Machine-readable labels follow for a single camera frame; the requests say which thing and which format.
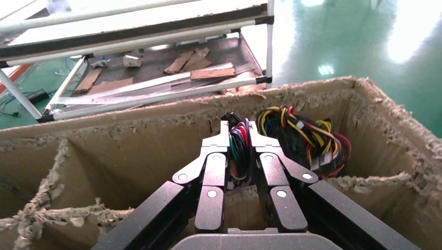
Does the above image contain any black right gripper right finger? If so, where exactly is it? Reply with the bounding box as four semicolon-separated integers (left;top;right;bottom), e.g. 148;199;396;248
248;120;319;233

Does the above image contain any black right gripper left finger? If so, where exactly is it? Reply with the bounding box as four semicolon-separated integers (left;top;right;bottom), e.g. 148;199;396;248
171;120;231;234

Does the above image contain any brown cardboard scrap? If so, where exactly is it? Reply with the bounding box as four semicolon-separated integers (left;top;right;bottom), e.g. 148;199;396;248
190;67;237;81
87;77;134;96
75;68;103;93
164;46;212;75

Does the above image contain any black power strip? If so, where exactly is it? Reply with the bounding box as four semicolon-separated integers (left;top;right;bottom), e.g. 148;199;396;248
27;90;50;104

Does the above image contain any long metal strip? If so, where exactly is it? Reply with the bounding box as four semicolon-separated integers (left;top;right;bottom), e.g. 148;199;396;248
48;62;236;108

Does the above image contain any white pipe frame rack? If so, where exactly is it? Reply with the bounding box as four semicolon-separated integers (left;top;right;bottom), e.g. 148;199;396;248
0;0;276;124

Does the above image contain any power supply with yellow-red cables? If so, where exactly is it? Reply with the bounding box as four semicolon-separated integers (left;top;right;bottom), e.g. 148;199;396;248
256;105;353;178

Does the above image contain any brown cardboard divider box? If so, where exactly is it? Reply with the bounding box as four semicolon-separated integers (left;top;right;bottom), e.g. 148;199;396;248
0;76;442;250

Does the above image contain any small white gadget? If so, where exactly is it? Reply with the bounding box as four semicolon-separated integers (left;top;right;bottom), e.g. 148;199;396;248
90;58;111;69

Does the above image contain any power supply with multicolour cables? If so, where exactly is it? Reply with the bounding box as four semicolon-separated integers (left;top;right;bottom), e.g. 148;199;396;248
220;111;253;191

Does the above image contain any white paper cup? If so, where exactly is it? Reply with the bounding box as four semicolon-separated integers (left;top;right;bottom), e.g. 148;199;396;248
122;54;142;68

